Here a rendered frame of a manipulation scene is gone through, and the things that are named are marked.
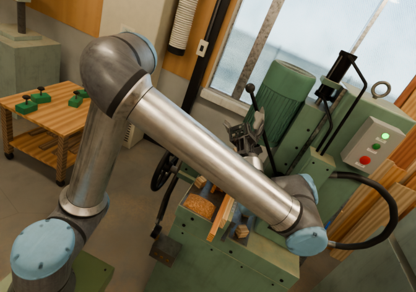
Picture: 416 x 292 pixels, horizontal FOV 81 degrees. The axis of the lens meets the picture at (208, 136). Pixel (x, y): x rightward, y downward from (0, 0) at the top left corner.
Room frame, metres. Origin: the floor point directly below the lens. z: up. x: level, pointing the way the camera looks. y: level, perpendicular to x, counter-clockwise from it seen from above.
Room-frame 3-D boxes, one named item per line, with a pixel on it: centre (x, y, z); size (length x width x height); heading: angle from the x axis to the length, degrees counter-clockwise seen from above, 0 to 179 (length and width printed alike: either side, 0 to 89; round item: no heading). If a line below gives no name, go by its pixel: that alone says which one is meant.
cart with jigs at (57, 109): (1.59, 1.13, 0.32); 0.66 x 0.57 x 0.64; 174
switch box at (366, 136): (0.78, -0.50, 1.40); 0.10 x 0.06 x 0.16; 82
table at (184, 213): (0.99, -0.10, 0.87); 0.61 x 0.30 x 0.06; 172
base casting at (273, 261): (0.95, -0.32, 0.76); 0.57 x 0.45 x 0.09; 82
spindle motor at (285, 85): (0.96, -0.20, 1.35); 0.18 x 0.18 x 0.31
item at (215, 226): (0.91, -0.19, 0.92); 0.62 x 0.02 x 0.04; 172
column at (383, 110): (0.92, -0.49, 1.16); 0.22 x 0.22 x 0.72; 82
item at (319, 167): (0.78, -0.39, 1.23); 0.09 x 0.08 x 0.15; 82
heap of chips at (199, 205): (0.75, -0.08, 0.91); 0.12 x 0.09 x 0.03; 82
